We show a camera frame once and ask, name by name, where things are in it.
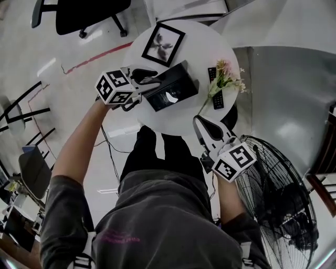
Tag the dark grey chair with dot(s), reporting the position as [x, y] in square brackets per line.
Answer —
[34, 173]

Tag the person's left forearm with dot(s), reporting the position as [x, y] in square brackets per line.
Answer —
[78, 142]

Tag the pink artificial flower bunch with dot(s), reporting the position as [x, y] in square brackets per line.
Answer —
[223, 78]

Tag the black picture frame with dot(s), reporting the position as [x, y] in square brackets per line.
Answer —
[164, 44]

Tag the black desk telephone base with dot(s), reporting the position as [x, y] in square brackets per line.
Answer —
[181, 92]

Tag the person's right forearm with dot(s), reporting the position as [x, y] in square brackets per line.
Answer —
[231, 199]

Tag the black remote control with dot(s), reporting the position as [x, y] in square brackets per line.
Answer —
[218, 101]

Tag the person's black trousers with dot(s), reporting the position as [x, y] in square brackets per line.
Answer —
[147, 152]

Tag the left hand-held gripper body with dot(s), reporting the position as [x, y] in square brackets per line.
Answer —
[115, 86]

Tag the person's grey shirt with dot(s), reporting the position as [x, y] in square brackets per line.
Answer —
[162, 215]

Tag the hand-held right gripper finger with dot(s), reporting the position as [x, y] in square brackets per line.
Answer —
[203, 139]
[216, 131]

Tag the large black floor fan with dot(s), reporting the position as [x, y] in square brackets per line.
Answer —
[288, 199]

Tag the white desk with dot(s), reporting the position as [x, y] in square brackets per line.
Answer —
[197, 8]

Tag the round white side table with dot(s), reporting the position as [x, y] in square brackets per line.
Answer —
[183, 120]

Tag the light grey chair black legs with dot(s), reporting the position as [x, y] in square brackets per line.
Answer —
[17, 123]

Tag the black office chair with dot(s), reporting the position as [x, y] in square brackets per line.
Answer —
[78, 15]

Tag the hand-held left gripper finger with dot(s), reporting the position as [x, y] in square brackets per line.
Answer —
[143, 73]
[147, 87]

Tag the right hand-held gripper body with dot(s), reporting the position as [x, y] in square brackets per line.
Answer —
[233, 163]

